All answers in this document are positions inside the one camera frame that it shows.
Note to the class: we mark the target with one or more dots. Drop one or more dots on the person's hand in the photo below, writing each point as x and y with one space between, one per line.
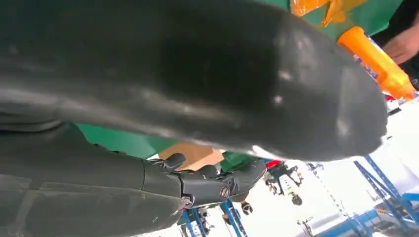
404 44

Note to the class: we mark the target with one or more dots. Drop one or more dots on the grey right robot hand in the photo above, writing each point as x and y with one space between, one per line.
170 72

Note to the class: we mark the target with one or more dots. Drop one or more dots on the person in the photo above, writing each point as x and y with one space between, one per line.
402 23

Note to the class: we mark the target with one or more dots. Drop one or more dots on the orange drink bottle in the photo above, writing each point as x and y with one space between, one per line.
376 62

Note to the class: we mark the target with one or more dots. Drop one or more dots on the green table mat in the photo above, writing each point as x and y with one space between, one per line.
124 140

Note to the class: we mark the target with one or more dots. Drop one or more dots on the brown cardboard box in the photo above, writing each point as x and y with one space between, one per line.
193 155

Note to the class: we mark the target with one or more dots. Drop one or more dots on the yellow sheet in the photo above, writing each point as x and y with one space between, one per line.
314 6

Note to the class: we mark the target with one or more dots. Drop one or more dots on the green plastic crate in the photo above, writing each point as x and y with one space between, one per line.
237 160

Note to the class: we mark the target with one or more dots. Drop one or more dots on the black background robot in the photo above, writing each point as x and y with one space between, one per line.
284 183

